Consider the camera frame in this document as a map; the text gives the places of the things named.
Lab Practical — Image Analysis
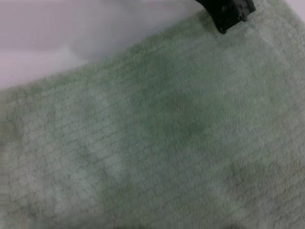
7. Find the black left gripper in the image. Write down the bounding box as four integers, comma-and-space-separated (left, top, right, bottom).
195, 0, 257, 35

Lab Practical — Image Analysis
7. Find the light green terry towel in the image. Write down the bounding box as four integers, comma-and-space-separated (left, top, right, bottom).
0, 0, 305, 229

